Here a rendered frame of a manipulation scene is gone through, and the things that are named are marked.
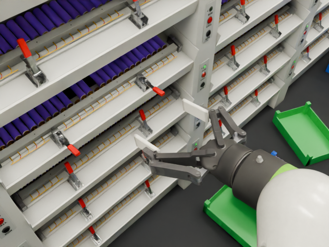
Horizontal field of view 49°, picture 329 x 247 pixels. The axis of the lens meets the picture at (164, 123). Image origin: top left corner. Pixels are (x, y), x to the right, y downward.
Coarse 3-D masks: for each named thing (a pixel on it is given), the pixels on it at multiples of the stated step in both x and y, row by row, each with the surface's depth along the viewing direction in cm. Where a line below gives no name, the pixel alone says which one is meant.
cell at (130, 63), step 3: (123, 54) 100; (120, 57) 100; (123, 57) 99; (126, 57) 99; (123, 60) 99; (126, 60) 99; (129, 60) 99; (126, 63) 99; (129, 63) 99; (132, 63) 99; (129, 66) 99
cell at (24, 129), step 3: (18, 117) 86; (15, 120) 85; (18, 120) 85; (15, 123) 85; (18, 123) 84; (21, 123) 85; (18, 126) 84; (21, 126) 84; (24, 126) 84; (18, 129) 85; (21, 129) 84; (24, 129) 84; (27, 129) 84; (21, 132) 84
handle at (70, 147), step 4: (60, 136) 84; (60, 140) 84; (64, 140) 84; (64, 144) 83; (68, 144) 83; (68, 148) 82; (72, 148) 82; (72, 152) 81; (76, 152) 81; (76, 156) 81
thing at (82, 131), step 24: (192, 48) 103; (168, 72) 102; (120, 96) 96; (144, 96) 98; (96, 120) 91; (48, 144) 86; (72, 144) 87; (0, 168) 81; (24, 168) 82; (48, 168) 87
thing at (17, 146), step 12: (168, 48) 103; (156, 60) 100; (132, 72) 97; (108, 84) 94; (120, 84) 95; (96, 96) 91; (72, 108) 88; (84, 108) 90; (96, 108) 91; (60, 120) 86; (72, 120) 88; (36, 132) 84; (48, 132) 86; (12, 144) 81; (24, 144) 82; (36, 144) 84; (0, 156) 80
